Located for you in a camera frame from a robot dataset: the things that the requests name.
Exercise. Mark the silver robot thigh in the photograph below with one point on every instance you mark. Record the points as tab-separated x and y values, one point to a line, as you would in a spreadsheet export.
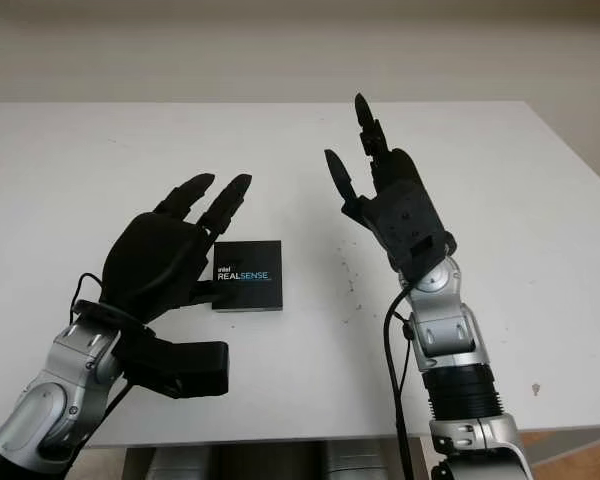
180	465
362	462

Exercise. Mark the silver robot left thigh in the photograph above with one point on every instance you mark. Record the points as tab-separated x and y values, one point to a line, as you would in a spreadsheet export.
180	465

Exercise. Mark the silver robot right thigh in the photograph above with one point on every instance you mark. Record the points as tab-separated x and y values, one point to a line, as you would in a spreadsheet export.
362	462

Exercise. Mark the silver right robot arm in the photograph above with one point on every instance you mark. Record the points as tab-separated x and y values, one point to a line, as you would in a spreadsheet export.
450	350

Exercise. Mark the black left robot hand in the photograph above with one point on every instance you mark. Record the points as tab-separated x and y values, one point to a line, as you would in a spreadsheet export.
155	265

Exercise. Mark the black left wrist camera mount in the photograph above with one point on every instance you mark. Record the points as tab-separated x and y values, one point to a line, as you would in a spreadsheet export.
180	365

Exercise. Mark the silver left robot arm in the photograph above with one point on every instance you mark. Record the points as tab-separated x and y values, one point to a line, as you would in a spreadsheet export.
55	385

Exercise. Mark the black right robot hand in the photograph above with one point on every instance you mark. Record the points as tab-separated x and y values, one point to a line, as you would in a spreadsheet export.
395	170

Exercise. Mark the black RealSense box lid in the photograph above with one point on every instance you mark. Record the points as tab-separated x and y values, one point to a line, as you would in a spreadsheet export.
250	275

